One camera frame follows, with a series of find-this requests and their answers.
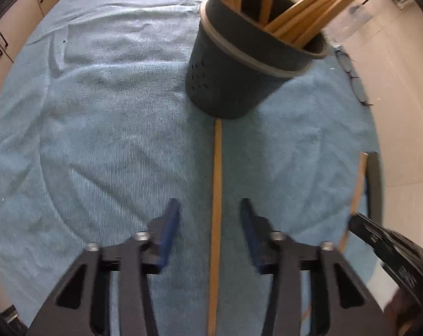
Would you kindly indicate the black eyeglasses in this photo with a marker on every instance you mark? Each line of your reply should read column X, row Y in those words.
column 353, row 77

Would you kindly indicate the black utensil holder cup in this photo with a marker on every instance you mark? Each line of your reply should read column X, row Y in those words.
column 235, row 64

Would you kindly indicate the black smartphone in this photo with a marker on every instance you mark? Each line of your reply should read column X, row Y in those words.
column 374, row 190

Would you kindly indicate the clear glass pitcher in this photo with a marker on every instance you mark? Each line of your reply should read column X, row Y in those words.
column 353, row 27

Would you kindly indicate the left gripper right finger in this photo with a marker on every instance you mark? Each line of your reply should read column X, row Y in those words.
column 262, row 240

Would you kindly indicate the blue terry towel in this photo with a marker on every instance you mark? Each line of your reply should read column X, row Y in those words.
column 295, row 156

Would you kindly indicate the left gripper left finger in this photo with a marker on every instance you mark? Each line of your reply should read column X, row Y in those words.
column 162, row 231

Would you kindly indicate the right hand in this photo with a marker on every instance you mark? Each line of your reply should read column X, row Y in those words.
column 404, row 315

